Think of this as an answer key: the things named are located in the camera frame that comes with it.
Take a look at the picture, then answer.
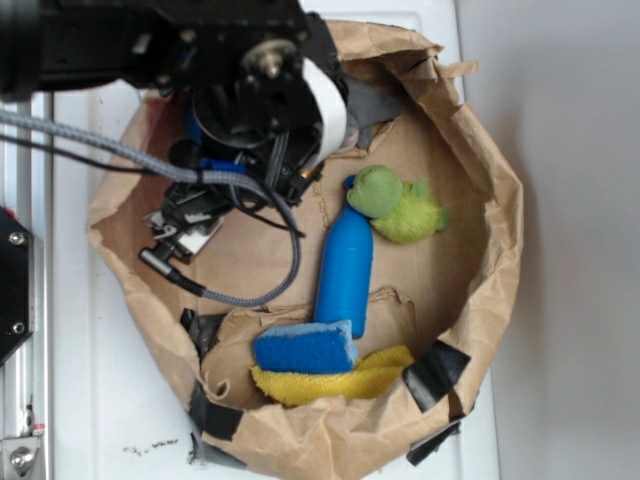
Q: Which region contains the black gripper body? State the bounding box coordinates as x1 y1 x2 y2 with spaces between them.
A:
140 13 348 265

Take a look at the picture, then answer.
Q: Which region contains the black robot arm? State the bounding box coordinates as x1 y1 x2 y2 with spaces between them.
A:
1 1 348 275

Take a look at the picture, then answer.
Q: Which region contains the grey plush mouse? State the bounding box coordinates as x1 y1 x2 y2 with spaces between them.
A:
338 76 402 153

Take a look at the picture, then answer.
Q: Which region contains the green plush toy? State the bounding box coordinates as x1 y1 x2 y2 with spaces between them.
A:
345 165 449 245

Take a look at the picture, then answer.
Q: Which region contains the blue plastic bottle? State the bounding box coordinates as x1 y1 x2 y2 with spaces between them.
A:
314 204 374 339

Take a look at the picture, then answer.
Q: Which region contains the blue sponge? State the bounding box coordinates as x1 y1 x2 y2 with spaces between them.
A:
253 320 359 375

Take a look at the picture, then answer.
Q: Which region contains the brown paper bag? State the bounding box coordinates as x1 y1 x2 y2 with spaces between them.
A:
88 21 524 479

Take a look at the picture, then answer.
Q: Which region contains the yellow cloth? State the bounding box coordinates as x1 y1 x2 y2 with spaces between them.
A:
250 345 414 407

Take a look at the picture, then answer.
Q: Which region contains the grey braided cable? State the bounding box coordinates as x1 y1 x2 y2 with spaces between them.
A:
0 109 307 308

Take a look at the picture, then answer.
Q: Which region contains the aluminium rail with bracket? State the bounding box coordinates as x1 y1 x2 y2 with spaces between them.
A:
1 123 53 479

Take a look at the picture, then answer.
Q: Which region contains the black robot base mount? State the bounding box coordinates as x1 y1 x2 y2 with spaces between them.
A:
0 207 34 366

